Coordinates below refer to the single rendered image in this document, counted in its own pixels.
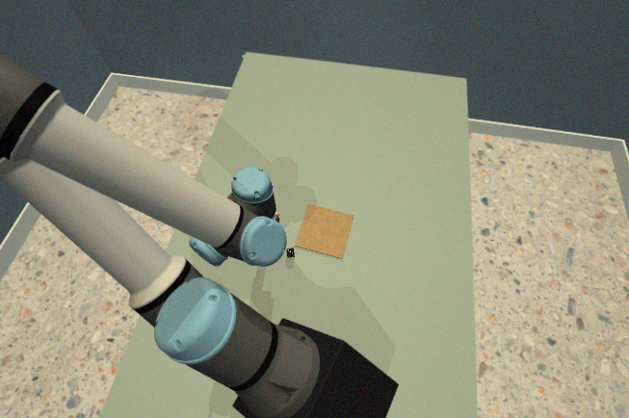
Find tan mat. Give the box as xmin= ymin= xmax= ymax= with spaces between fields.
xmin=295 ymin=204 xmax=354 ymax=258

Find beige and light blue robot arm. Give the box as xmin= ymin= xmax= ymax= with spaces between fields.
xmin=0 ymin=54 xmax=320 ymax=418

